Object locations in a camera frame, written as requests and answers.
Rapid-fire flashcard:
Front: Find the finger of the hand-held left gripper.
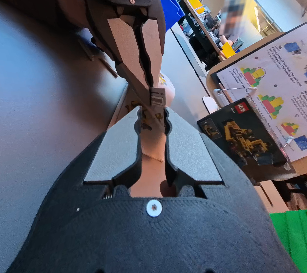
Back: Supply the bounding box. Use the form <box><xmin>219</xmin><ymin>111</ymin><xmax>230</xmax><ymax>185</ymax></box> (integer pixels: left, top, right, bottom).
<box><xmin>107</xmin><ymin>16</ymin><xmax>154</xmax><ymax>106</ymax></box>
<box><xmin>141</xmin><ymin>17</ymin><xmax>166</xmax><ymax>89</ymax></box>

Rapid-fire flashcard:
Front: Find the grey divider panel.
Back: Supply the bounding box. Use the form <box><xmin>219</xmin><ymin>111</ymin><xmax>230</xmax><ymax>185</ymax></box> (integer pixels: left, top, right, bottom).
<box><xmin>171</xmin><ymin>22</ymin><xmax>208</xmax><ymax>78</ymax></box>

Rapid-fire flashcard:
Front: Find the wooden display board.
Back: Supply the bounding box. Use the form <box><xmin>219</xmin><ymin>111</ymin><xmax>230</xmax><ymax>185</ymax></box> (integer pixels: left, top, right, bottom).
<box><xmin>206</xmin><ymin>22</ymin><xmax>307</xmax><ymax>183</ymax></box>

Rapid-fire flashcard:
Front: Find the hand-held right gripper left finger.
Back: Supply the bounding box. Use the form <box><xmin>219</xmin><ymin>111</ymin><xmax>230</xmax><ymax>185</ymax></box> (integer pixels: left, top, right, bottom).
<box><xmin>83</xmin><ymin>106</ymin><xmax>143</xmax><ymax>188</ymax></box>

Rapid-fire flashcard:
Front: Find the green plastic bin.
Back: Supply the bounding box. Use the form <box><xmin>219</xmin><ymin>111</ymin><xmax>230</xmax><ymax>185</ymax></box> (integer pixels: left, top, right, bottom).
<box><xmin>269</xmin><ymin>209</ymin><xmax>307</xmax><ymax>273</ymax></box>

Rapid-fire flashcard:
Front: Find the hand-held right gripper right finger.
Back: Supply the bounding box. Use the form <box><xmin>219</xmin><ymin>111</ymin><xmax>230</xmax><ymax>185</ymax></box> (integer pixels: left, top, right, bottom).
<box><xmin>164</xmin><ymin>106</ymin><xmax>222</xmax><ymax>187</ymax></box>

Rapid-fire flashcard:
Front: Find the lego instruction booklet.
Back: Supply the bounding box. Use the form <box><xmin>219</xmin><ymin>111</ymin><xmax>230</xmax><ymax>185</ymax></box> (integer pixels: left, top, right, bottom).
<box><xmin>108</xmin><ymin>71</ymin><xmax>176</xmax><ymax>162</ymax></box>

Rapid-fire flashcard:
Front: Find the white clip with wire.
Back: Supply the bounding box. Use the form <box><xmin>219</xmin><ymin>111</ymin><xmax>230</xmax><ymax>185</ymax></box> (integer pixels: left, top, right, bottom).
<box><xmin>213</xmin><ymin>86</ymin><xmax>257</xmax><ymax>101</ymax></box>

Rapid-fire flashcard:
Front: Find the white stand foot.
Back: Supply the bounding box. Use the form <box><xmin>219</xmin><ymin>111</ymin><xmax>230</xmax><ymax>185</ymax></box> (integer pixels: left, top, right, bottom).
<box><xmin>202</xmin><ymin>96</ymin><xmax>220</xmax><ymax>114</ymax></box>

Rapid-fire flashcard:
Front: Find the white printed instruction sheet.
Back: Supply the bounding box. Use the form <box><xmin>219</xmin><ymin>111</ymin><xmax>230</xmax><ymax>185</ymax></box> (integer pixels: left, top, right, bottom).
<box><xmin>216</xmin><ymin>24</ymin><xmax>307</xmax><ymax>162</ymax></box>

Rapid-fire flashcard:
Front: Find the cluttered wooden workbench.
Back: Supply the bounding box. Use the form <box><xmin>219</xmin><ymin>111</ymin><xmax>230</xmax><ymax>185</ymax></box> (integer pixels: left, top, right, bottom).
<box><xmin>177</xmin><ymin>0</ymin><xmax>227</xmax><ymax>62</ymax></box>

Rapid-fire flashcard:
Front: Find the small grey lego piece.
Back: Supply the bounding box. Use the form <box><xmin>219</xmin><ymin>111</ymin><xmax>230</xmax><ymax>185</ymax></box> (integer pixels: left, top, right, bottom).
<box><xmin>150</xmin><ymin>87</ymin><xmax>166</xmax><ymax>107</ymax></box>

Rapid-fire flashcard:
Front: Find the blue plastic bin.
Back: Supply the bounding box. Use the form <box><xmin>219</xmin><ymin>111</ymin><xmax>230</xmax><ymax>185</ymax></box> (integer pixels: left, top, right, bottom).
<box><xmin>152</xmin><ymin>0</ymin><xmax>186</xmax><ymax>32</ymax></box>

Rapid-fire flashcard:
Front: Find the black lego set box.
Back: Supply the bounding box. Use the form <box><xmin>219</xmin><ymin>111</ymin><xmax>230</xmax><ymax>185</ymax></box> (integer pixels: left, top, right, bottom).
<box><xmin>197</xmin><ymin>97</ymin><xmax>297</xmax><ymax>180</ymax></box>

